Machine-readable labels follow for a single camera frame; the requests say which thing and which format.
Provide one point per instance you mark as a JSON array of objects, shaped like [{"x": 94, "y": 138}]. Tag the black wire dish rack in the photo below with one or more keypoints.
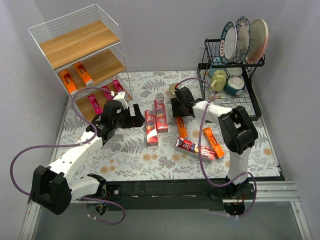
[{"x": 247, "y": 99}]

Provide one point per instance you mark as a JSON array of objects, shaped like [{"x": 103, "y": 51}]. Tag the light blue cup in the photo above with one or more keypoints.
[{"x": 215, "y": 65}]

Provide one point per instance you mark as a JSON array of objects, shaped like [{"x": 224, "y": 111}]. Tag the white wire wooden shelf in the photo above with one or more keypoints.
[{"x": 89, "y": 36}]

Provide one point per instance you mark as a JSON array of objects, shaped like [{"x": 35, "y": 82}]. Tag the yellow green mug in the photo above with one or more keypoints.
[{"x": 218, "y": 80}]

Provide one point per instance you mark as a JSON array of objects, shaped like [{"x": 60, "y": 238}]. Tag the red 3D toothpaste box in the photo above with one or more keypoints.
[
  {"x": 151, "y": 128},
  {"x": 161, "y": 116},
  {"x": 192, "y": 149}
]

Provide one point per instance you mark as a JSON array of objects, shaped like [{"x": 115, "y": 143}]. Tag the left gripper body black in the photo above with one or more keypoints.
[{"x": 132, "y": 117}]

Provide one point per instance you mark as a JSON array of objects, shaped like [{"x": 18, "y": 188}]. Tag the pink toothpaste box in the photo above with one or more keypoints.
[
  {"x": 94, "y": 103},
  {"x": 117, "y": 85},
  {"x": 107, "y": 93}
]

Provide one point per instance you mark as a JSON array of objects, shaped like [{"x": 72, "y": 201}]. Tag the floral table mat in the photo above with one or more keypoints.
[{"x": 126, "y": 157}]

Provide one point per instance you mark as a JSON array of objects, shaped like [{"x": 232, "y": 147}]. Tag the cream pink plate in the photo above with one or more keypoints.
[{"x": 259, "y": 37}]

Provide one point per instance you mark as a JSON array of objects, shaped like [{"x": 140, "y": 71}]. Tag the white blue patterned bowl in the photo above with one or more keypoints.
[{"x": 233, "y": 72}]

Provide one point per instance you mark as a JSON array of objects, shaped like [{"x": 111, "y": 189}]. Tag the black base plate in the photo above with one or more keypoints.
[{"x": 173, "y": 194}]

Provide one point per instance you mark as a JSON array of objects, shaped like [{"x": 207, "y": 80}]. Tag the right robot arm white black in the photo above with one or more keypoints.
[{"x": 238, "y": 132}]

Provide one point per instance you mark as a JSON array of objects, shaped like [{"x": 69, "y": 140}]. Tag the white plate blue rim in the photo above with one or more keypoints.
[{"x": 228, "y": 42}]

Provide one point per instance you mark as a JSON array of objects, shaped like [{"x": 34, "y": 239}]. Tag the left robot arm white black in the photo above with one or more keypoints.
[{"x": 53, "y": 186}]

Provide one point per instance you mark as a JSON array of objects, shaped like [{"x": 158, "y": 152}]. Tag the orange toothpaste box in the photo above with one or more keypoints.
[
  {"x": 181, "y": 128},
  {"x": 219, "y": 152},
  {"x": 84, "y": 75},
  {"x": 68, "y": 81}
]

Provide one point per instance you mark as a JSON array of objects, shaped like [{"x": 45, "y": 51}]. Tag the aluminium frame rail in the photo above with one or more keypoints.
[{"x": 274, "y": 213}]

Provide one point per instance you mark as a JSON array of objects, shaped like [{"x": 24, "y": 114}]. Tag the cream mug black handle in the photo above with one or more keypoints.
[{"x": 172, "y": 88}]

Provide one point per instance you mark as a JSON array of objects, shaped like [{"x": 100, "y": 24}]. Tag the teal white bowl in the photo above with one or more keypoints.
[{"x": 235, "y": 86}]

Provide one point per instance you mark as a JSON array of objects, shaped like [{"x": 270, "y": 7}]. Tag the blue floral plate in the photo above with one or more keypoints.
[{"x": 243, "y": 30}]

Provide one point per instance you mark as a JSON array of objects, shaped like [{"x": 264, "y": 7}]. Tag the orange toothpaste box top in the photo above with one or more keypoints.
[{"x": 181, "y": 128}]

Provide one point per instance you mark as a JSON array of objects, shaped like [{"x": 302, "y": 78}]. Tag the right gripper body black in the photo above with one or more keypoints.
[{"x": 175, "y": 110}]

